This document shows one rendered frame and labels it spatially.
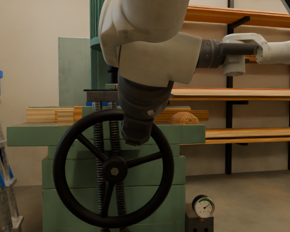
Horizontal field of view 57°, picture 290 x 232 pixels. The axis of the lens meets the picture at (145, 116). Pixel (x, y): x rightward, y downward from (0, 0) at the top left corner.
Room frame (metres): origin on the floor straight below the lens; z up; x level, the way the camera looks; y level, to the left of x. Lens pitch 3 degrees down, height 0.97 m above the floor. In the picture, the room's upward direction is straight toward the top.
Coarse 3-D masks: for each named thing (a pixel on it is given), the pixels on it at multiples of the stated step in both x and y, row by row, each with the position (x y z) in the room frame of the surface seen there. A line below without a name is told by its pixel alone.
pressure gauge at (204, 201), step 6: (198, 198) 0.78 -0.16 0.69; (204, 198) 0.77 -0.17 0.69; (192, 204) 0.79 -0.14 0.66; (198, 204) 0.77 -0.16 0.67; (204, 204) 0.78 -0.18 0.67; (210, 204) 0.78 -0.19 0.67; (198, 210) 0.77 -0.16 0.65; (204, 210) 0.78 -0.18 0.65; (210, 210) 0.78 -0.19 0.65; (198, 216) 0.77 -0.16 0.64; (204, 216) 0.78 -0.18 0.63
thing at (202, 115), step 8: (56, 112) 0.94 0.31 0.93; (168, 112) 0.98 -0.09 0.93; (176, 112) 0.99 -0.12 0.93; (192, 112) 0.99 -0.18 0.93; (200, 112) 1.00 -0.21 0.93; (208, 112) 1.00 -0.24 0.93; (56, 120) 0.94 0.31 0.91; (160, 120) 0.98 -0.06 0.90; (168, 120) 0.98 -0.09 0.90; (200, 120) 1.00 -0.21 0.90; (208, 120) 1.00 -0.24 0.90
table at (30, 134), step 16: (16, 128) 0.78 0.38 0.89; (32, 128) 0.79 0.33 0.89; (48, 128) 0.79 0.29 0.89; (64, 128) 0.80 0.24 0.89; (160, 128) 0.82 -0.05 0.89; (176, 128) 0.83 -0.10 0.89; (192, 128) 0.84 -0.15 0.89; (16, 144) 0.78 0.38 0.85; (32, 144) 0.79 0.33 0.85; (48, 144) 0.79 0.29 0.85; (80, 144) 0.71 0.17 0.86; (144, 144) 0.82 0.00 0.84
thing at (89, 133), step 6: (84, 108) 0.71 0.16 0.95; (90, 108) 0.71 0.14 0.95; (102, 108) 0.71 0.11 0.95; (120, 108) 0.72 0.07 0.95; (84, 114) 0.71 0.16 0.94; (108, 126) 0.71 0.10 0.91; (120, 126) 0.72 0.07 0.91; (84, 132) 0.71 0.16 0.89; (90, 132) 0.71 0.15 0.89; (108, 132) 0.71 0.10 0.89; (120, 132) 0.72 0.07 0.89; (90, 138) 0.71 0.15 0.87; (108, 138) 0.72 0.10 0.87; (120, 138) 0.72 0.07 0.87
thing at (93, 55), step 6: (90, 30) 1.15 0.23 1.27; (90, 36) 1.15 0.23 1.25; (90, 42) 1.15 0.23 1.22; (90, 48) 1.15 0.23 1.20; (90, 54) 1.15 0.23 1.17; (96, 54) 1.15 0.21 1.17; (90, 60) 1.15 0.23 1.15; (96, 60) 1.15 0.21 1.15; (90, 66) 1.15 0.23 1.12; (96, 66) 1.15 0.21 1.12; (90, 72) 1.15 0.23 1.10; (96, 72) 1.15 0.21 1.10; (90, 78) 1.15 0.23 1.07; (96, 78) 1.15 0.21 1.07; (90, 84) 1.15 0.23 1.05; (96, 84) 1.15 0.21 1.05
